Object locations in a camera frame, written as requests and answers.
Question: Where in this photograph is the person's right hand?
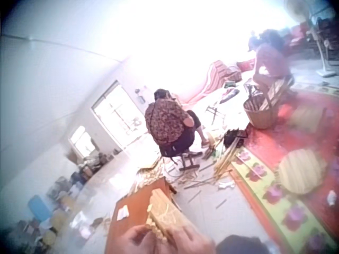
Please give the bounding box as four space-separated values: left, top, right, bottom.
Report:
167 225 216 254

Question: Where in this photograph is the person's left hand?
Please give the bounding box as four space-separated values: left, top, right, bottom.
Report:
123 224 171 254

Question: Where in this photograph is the woven bamboo strip piece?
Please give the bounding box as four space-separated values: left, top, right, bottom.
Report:
146 187 186 240

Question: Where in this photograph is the orange wooden table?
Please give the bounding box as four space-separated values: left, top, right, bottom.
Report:
104 176 186 254

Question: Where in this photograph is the white paper scrap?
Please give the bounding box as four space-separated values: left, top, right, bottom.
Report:
115 205 131 221

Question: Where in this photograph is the crumpled white paper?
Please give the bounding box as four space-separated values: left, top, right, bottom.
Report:
218 180 236 191

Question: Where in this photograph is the heap of bamboo strips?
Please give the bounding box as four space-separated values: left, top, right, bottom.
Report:
134 131 240 192

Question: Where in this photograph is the heap of household things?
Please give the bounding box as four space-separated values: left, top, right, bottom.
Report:
15 150 115 251

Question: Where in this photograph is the black bag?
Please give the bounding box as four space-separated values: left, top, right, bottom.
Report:
223 129 249 148

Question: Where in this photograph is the blue plastic container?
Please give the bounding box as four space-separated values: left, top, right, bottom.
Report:
27 195 48 221

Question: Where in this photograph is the window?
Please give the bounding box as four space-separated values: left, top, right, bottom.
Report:
67 125 96 160

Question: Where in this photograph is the small black folding stool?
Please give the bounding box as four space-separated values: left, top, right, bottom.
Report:
204 104 224 117

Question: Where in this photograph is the red floral floor mat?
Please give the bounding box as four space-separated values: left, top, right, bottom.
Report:
229 81 339 254

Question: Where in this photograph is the round woven bamboo tray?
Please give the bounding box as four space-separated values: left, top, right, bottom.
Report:
278 149 329 196

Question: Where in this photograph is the small white packet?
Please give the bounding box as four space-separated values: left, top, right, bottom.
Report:
326 189 337 206

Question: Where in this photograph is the red striped bag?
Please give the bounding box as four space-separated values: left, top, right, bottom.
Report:
184 60 242 104

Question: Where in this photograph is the white standing fan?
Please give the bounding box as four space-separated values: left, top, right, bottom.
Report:
285 0 337 78

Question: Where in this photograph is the red furniture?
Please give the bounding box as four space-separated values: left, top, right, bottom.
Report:
288 20 319 49

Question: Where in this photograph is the doorway frame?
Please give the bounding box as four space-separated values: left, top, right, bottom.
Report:
91 80 149 149

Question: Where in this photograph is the woven bamboo basket with handle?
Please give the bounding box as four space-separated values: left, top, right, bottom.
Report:
243 79 282 130

